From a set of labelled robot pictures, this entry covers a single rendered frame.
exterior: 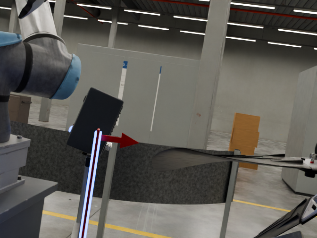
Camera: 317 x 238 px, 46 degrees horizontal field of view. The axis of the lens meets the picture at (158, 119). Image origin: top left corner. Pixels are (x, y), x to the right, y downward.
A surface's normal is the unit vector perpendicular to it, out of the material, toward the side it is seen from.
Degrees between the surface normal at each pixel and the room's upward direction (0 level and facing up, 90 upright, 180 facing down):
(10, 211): 90
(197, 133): 90
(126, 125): 90
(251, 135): 90
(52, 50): 43
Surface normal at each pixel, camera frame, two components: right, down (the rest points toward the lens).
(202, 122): -0.15, 0.03
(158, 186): 0.29, 0.10
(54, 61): 0.66, -0.33
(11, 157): 0.98, 0.16
